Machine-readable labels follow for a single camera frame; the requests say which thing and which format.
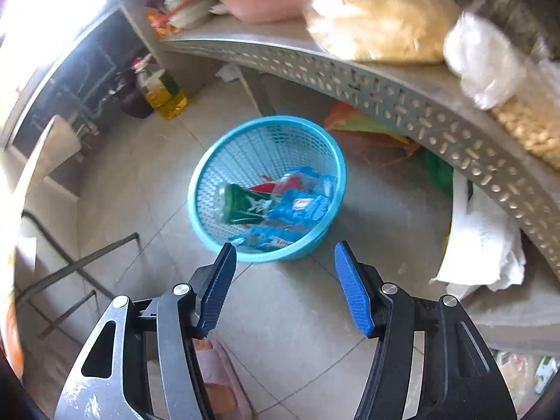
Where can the dark liquid bottle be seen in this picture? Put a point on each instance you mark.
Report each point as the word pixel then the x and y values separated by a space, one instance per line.
pixel 138 105

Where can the black metal chair frame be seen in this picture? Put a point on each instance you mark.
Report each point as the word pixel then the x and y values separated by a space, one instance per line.
pixel 87 258

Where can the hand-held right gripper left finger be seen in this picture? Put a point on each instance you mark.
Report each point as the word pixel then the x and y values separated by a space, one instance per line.
pixel 216 288

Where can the yellow cooking oil bottle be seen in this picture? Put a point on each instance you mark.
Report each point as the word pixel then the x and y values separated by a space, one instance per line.
pixel 168 100

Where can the perforated metal shelf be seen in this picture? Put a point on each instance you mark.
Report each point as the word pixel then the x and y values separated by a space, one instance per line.
pixel 245 30

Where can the bag of dark dried goods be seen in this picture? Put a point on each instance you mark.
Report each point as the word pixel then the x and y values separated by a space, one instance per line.
pixel 503 0

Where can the blue mesh plastic basket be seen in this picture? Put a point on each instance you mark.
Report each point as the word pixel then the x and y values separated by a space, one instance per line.
pixel 306 140

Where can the bag of peanuts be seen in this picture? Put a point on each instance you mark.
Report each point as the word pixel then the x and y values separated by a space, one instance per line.
pixel 533 131

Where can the green plastic bag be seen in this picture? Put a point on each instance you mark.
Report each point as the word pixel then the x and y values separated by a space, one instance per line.
pixel 437 175

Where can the small white plastic bag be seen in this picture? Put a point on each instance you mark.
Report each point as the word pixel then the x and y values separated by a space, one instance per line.
pixel 481 61

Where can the wooden board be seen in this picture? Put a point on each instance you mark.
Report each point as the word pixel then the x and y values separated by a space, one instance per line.
pixel 48 148

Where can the crumpled white paper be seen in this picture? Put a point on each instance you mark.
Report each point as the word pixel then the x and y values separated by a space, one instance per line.
pixel 229 73

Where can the clear red print plastic bag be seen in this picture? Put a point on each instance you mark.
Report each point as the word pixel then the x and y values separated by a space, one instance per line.
pixel 302 181

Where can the white paper bag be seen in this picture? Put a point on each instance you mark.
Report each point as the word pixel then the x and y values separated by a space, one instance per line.
pixel 477 236

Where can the orange snack packet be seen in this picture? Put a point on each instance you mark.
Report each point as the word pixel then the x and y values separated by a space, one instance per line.
pixel 159 26

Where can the green drink can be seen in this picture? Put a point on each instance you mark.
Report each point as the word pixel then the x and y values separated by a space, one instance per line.
pixel 243 205

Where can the metal water pipe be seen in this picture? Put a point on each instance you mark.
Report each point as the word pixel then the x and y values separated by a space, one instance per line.
pixel 94 105

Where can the pink slipper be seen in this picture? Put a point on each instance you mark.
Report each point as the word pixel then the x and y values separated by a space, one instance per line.
pixel 218 376

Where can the bag of yellow noodles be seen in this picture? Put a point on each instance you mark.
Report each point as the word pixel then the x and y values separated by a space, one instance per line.
pixel 372 17

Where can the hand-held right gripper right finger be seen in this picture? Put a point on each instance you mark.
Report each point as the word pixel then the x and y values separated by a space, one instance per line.
pixel 352 288

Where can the green white package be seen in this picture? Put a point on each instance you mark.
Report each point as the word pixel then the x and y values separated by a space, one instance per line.
pixel 542 372

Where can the blue snack wrapper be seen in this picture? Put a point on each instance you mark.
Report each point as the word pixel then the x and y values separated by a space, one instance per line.
pixel 267 238
pixel 297 210

